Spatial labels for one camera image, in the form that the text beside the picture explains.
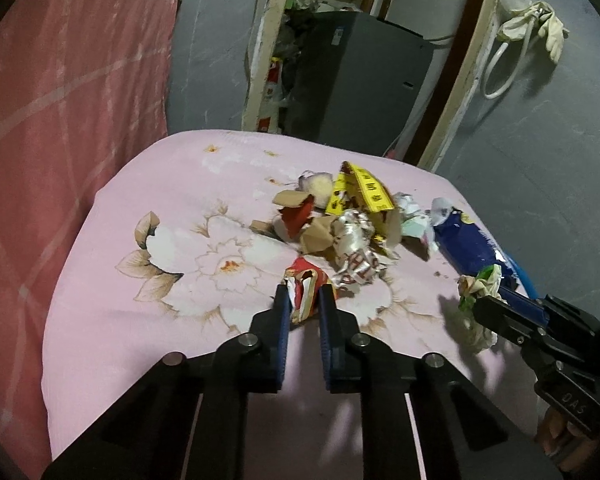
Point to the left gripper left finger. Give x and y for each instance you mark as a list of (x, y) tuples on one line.
[(272, 328)]

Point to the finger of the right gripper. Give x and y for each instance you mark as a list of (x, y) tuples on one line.
[(497, 316), (524, 306)]

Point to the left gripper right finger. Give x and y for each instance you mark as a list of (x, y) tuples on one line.
[(337, 327)]

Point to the white green wrapper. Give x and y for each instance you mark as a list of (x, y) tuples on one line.
[(475, 292)]

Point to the red yellow snack wrapper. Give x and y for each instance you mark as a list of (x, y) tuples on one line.
[(303, 280)]

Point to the yellow black packaging strip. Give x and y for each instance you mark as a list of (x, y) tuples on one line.
[(356, 188)]

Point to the right hand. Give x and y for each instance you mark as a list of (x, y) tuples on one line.
[(563, 442)]

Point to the silver red crumpled wrapper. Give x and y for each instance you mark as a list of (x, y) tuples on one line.
[(362, 253)]

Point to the blue snack bag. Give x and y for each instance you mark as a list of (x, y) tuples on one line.
[(470, 249)]

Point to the brown cardboard scrap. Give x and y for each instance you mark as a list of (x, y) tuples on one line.
[(317, 236)]

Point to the red cardboard scrap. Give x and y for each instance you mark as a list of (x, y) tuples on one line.
[(295, 218)]

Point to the pale green crumpled wrapper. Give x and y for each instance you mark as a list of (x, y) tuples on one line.
[(414, 221)]

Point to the pink floral table cloth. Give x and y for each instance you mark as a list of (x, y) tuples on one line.
[(166, 261)]

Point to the red white sack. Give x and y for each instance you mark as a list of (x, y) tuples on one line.
[(272, 99)]

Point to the grey refrigerator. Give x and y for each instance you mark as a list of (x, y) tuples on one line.
[(356, 81)]

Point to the pink checked cloth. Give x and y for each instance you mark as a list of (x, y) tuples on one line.
[(82, 91)]

